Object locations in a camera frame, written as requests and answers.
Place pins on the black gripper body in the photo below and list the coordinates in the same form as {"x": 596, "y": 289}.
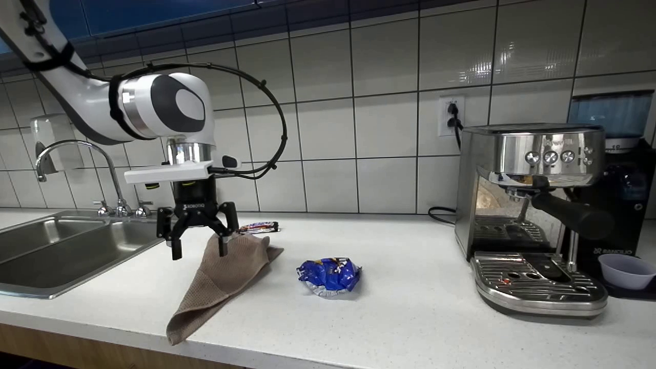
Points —
{"x": 196, "y": 204}

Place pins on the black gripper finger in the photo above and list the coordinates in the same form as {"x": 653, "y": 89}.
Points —
{"x": 225, "y": 223}
{"x": 172, "y": 231}

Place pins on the brown towel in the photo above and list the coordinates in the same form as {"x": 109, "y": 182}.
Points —
{"x": 219, "y": 279}

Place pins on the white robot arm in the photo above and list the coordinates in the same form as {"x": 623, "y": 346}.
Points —
{"x": 144, "y": 105}

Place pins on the chrome faucet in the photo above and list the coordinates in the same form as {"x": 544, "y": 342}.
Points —
{"x": 92, "y": 178}

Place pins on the dark candy bar wrapper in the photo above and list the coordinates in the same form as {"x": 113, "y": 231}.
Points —
{"x": 259, "y": 229}

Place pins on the blue crumpled snack bag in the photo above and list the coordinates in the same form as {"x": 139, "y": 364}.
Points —
{"x": 331, "y": 278}

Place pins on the stainless steel sink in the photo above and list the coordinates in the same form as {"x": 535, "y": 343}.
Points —
{"x": 52, "y": 255}

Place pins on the stainless espresso machine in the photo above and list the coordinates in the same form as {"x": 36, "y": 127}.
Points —
{"x": 516, "y": 223}

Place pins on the purple plastic cup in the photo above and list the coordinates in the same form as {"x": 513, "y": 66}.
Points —
{"x": 627, "y": 272}

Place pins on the black coffee grinder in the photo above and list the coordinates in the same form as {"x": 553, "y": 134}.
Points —
{"x": 628, "y": 171}

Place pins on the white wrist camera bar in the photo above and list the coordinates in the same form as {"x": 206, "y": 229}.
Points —
{"x": 189, "y": 171}

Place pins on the wall paper towel holder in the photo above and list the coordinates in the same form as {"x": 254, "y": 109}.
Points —
{"x": 49, "y": 136}

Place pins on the white wall outlet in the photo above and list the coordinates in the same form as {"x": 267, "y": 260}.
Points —
{"x": 443, "y": 107}

